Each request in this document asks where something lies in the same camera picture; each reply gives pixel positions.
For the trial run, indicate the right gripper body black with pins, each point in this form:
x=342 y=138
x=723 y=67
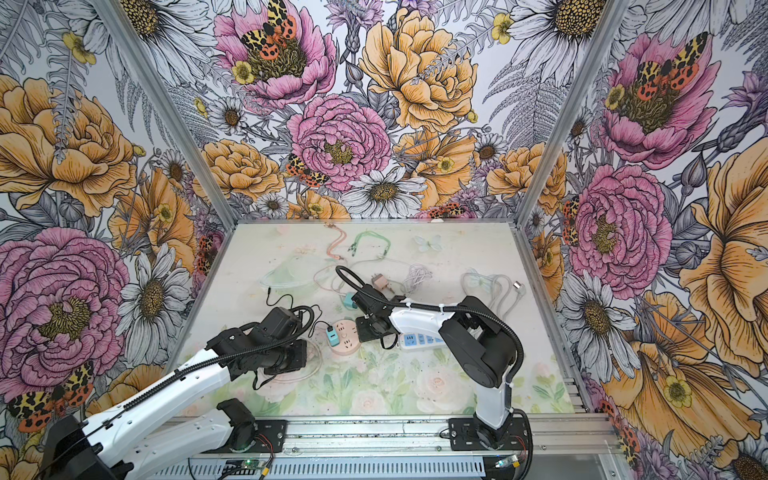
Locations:
x=367 y=330

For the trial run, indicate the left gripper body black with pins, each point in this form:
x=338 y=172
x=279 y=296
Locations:
x=284 y=358

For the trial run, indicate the teal charger with black cable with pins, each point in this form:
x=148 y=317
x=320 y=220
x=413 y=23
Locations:
x=332 y=337

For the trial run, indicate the teal charger with white cable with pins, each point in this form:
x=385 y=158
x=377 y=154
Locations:
x=348 y=301

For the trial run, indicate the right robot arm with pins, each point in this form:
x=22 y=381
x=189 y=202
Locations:
x=487 y=349

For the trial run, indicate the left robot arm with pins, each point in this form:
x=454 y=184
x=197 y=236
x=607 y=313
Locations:
x=123 y=441

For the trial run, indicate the pink charger plug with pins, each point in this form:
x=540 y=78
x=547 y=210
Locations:
x=380 y=282

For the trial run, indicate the round pink power socket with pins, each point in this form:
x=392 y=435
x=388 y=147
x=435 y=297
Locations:
x=348 y=338

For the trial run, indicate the white blue power strip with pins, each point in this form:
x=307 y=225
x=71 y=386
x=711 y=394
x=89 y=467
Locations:
x=418 y=341

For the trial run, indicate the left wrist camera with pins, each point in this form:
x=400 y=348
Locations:
x=278 y=324

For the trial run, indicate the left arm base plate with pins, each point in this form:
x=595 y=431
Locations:
x=260 y=436

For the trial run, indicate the aluminium front rail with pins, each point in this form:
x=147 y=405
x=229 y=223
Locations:
x=552 y=434

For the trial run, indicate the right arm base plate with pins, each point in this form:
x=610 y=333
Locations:
x=470 y=434

